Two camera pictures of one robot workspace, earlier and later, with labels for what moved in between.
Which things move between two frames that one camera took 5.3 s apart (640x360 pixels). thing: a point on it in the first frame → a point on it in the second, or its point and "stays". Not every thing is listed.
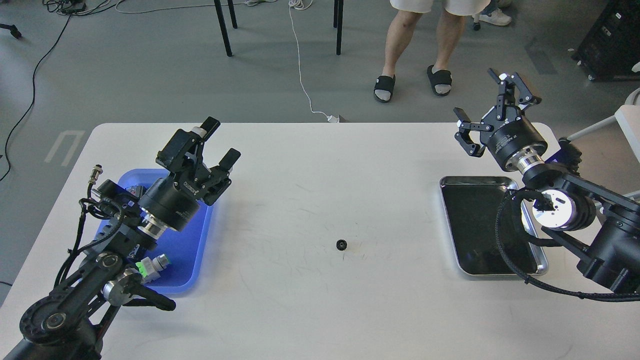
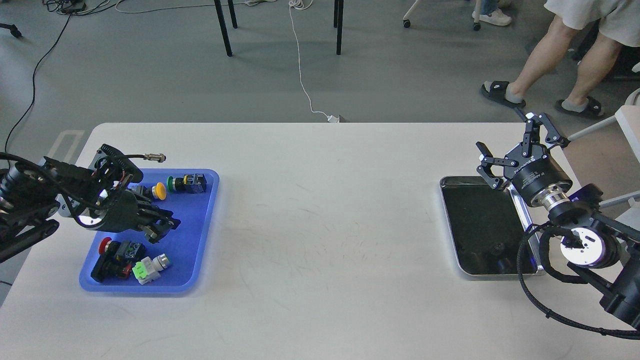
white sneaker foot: x=498 y=17 stays
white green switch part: x=149 y=270 stays
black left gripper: x=175 y=201 → x=120 y=211
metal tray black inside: x=472 y=204 stays
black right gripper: x=513 y=143 → x=536 y=177
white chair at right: x=628 y=117 stays
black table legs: x=231 y=6 stays
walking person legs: x=450 y=30 → x=618 y=23
